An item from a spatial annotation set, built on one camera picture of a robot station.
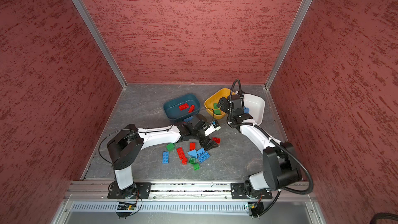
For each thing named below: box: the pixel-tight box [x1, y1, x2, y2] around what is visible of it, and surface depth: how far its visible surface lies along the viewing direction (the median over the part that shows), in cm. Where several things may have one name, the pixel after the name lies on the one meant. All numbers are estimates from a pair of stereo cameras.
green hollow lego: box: [188, 157, 196, 165], surface depth 83 cm
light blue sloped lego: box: [187, 149, 198, 159], surface depth 86 cm
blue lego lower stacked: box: [197, 150, 211, 163], surface depth 86 cm
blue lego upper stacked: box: [195, 147, 206, 157], surface depth 87 cm
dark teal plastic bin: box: [163, 93, 202, 122], surface depth 108 cm
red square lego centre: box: [189, 142, 197, 151], surface depth 89 cm
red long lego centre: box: [176, 146, 186, 160], surface depth 87 cm
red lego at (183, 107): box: [178, 103, 190, 112], surface depth 108 cm
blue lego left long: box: [162, 151, 170, 164], surface depth 85 cm
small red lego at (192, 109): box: [188, 104, 196, 114], surface depth 106 cm
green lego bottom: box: [193, 162, 201, 172], surface depth 82 cm
